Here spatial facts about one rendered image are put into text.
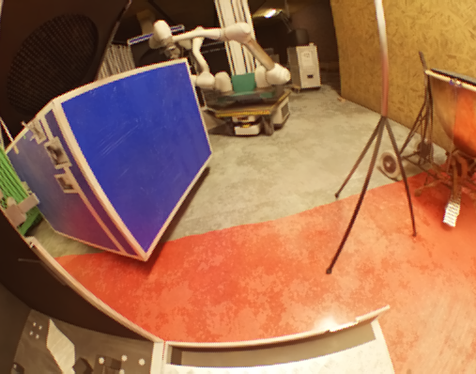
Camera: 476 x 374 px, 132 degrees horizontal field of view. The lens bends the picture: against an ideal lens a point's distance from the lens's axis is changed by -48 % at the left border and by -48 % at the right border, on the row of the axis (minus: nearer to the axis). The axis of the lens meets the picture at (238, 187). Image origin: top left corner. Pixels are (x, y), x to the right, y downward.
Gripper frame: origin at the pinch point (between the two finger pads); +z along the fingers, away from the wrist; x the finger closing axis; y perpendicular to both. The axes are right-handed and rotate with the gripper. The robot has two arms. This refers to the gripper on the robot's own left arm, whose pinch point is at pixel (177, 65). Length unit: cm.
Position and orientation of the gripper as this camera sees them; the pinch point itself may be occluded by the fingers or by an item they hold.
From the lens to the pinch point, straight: 159.0
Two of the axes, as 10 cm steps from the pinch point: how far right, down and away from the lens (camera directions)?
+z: 3.6, 7.8, 5.0
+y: 9.0, -1.6, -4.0
